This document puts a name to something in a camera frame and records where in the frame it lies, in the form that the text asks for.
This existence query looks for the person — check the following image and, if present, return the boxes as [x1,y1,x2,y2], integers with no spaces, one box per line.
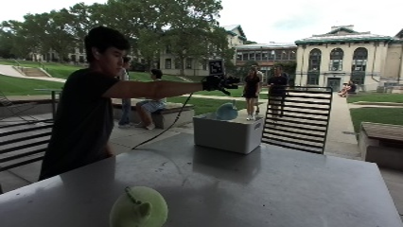
[37,26,241,182]
[116,56,132,129]
[267,64,289,119]
[337,80,357,98]
[241,64,264,121]
[132,68,168,131]

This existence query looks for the white marker cube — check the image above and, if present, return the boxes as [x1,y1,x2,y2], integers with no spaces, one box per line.
[207,59,224,77]

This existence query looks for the light blue soft toy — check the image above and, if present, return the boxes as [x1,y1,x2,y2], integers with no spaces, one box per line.
[215,99,239,121]

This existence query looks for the brick building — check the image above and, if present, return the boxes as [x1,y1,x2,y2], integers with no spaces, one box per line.
[233,43,297,71]

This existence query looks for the white storage box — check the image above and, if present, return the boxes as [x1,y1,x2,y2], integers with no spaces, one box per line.
[192,113,264,155]

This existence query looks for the stone bench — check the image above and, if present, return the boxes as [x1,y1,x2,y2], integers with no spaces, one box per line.
[110,97,195,130]
[357,121,403,172]

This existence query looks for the black slatted metal chair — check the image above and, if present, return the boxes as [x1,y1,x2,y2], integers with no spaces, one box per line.
[260,85,333,155]
[0,89,62,173]

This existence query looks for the beige arched building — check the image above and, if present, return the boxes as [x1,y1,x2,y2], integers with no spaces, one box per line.
[293,25,403,93]

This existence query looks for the black glove cable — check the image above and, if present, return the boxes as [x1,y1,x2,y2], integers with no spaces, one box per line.
[130,92,195,150]

